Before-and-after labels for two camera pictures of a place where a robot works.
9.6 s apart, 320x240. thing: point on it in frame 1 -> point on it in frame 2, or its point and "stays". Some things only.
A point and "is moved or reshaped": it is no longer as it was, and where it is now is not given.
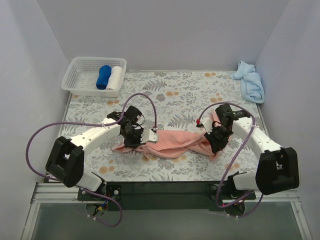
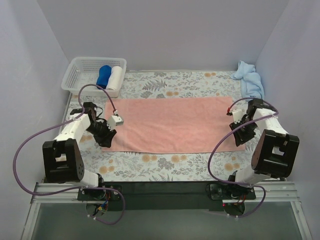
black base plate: [153, 196] stays
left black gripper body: [131, 139] -> [104, 133]
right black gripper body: [215, 142] -> [241, 132]
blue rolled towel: [104, 73] stays
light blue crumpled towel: [251, 87] stays
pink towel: [174, 144] is moved or reshaped
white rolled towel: [115, 78] stays
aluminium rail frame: [48, 193] stays
